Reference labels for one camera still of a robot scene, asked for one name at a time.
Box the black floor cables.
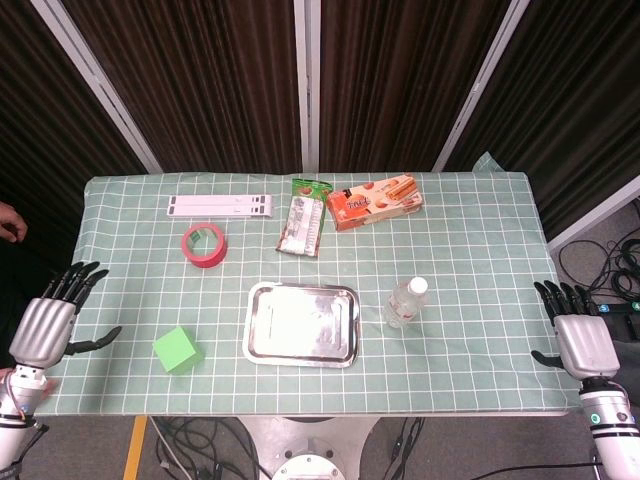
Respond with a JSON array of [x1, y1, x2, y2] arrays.
[[149, 416, 274, 480]]

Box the person's hand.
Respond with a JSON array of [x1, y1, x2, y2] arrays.
[[0, 202, 29, 245]]

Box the transparent plastic water bottle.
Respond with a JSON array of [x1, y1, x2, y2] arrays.
[[383, 276, 430, 330]]

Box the green checked tablecloth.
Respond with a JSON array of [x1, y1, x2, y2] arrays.
[[33, 152, 584, 418]]

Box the white flat box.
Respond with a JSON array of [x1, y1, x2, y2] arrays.
[[166, 194, 276, 220]]

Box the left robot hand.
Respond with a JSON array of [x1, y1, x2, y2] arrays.
[[8, 260, 123, 372]]

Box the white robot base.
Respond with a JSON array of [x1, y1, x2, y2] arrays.
[[234, 415, 385, 480]]

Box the orange biscuit box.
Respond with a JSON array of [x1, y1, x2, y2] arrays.
[[326, 173, 424, 233]]

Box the green foam cube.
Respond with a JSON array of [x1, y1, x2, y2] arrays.
[[152, 325, 205, 375]]

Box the black cable bundle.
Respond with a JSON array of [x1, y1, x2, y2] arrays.
[[557, 234, 640, 306]]

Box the yellow floor tape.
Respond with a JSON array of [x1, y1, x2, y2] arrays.
[[122, 415, 150, 480]]

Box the red tape roll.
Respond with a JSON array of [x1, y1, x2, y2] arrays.
[[181, 223, 230, 270]]

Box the white partition frame post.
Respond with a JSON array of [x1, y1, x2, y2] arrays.
[[30, 0, 164, 175], [293, 0, 322, 175], [432, 0, 531, 173]]

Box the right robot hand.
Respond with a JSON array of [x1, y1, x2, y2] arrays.
[[530, 280, 622, 379]]

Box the stainless steel tray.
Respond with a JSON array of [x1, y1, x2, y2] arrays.
[[242, 281, 362, 370]]

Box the green snack packet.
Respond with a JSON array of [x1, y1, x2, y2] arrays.
[[275, 178, 333, 258]]

